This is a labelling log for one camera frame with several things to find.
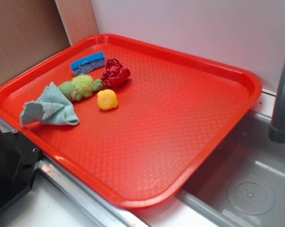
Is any brown cardboard panel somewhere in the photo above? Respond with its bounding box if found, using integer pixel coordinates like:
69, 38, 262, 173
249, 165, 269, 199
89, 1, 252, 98
0, 0, 98, 86

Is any light blue cloth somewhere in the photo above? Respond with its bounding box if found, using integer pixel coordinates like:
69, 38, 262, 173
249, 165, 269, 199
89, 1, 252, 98
20, 83, 80, 126

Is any blue sponge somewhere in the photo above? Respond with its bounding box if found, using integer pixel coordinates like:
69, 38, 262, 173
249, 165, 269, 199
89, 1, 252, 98
71, 52, 106, 76

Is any red fabric scrunchie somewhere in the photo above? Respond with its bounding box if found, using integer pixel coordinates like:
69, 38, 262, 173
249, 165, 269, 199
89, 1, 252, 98
101, 58, 131, 87

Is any yellow rubber duck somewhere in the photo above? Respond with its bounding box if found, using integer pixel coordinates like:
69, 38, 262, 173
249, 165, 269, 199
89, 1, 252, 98
97, 89, 118, 110

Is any green plush toy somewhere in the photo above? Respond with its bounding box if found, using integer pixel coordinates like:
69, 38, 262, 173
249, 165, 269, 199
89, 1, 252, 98
58, 75, 104, 102

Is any sink drain cover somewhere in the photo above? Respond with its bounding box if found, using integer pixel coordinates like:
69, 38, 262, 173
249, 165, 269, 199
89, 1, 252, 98
227, 180, 275, 216

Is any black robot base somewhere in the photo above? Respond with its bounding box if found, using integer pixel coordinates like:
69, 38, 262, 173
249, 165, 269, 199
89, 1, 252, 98
0, 130, 42, 213

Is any red plastic tray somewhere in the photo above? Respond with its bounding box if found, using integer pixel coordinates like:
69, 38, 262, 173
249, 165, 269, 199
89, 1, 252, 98
0, 35, 262, 210

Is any grey plastic sink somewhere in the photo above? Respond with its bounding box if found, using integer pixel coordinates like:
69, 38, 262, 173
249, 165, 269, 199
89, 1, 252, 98
177, 111, 285, 227

